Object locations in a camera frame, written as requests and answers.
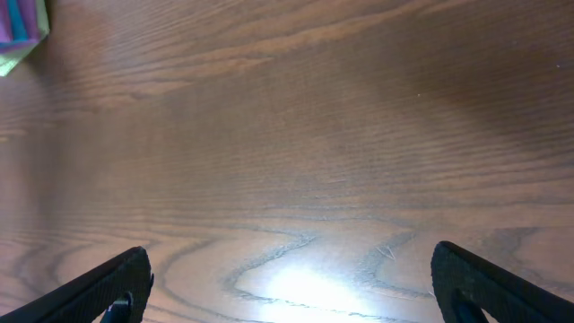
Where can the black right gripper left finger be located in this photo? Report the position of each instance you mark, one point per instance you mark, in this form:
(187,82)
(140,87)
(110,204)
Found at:
(115,291)

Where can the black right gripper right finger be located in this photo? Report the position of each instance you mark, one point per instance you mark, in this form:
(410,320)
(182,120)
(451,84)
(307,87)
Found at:
(469,288)

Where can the green microfiber cloth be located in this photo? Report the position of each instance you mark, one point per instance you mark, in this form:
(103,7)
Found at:
(42,19)

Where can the green folded cloth in stack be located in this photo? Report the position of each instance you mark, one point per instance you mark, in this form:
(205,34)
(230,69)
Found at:
(12,58)

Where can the blue folded cloth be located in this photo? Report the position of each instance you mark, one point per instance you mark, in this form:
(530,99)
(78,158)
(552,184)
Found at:
(13,31)

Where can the pink folded cloth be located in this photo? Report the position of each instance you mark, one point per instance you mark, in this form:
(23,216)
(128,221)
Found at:
(29,15)

